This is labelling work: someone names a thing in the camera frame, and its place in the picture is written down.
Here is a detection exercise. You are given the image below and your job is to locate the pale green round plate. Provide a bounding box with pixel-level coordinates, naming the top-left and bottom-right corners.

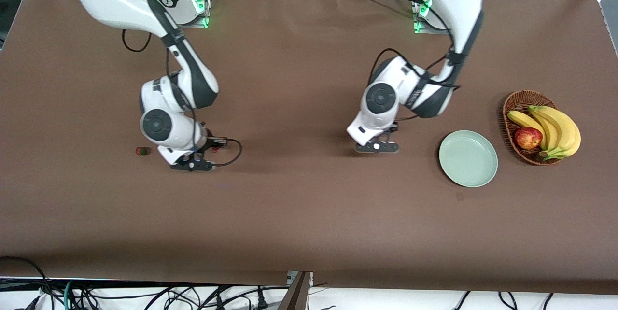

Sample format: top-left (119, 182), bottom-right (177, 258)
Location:
top-left (438, 130), bottom-right (498, 188)

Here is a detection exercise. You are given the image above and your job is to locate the brown table cover sheet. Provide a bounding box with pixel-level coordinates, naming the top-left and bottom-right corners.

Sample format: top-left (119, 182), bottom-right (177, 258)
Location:
top-left (0, 0), bottom-right (618, 296)

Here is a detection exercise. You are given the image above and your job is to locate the brown wicker basket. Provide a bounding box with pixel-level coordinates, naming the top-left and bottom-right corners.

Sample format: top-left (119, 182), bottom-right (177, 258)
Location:
top-left (502, 89), bottom-right (565, 166)

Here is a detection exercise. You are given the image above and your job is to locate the red apple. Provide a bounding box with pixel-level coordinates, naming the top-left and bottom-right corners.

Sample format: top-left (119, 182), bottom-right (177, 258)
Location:
top-left (514, 127), bottom-right (543, 150)

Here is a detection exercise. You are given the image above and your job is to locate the dark angled support beam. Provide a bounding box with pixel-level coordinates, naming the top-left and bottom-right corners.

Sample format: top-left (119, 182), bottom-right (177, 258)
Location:
top-left (278, 271), bottom-right (312, 310)

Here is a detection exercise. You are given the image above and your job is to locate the yellow banana bunch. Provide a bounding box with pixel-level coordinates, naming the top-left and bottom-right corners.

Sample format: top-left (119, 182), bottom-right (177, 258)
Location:
top-left (506, 105), bottom-right (582, 161)

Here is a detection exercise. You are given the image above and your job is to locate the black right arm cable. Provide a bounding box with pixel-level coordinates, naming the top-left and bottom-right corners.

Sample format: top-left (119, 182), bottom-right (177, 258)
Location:
top-left (121, 29), bottom-right (243, 167)

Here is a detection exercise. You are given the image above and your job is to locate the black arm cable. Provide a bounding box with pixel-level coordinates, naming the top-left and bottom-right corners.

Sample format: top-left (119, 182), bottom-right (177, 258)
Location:
top-left (368, 0), bottom-right (465, 122)
top-left (121, 29), bottom-right (243, 167)

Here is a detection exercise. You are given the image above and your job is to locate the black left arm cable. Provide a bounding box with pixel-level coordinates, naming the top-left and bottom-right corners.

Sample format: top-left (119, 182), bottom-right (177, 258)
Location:
top-left (368, 0), bottom-right (465, 122)

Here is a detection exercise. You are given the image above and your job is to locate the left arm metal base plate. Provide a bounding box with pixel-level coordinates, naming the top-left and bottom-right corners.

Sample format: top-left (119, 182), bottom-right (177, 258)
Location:
top-left (411, 0), bottom-right (454, 35)

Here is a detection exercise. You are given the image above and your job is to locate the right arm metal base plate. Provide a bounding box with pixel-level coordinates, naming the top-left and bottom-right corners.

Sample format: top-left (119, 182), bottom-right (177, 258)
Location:
top-left (159, 0), bottom-right (214, 28)

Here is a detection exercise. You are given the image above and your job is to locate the black plug cable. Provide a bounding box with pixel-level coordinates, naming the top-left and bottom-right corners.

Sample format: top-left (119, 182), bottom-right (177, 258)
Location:
top-left (212, 287), bottom-right (230, 310)
top-left (253, 287), bottom-right (270, 310)

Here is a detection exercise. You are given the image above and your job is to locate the teal cable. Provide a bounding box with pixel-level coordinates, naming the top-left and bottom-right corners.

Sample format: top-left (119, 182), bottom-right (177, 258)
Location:
top-left (63, 280), bottom-right (79, 310)

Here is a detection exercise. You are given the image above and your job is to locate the thick black looped cable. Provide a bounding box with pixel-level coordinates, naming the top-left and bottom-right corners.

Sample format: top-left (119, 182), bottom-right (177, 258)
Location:
top-left (0, 256), bottom-right (55, 310)

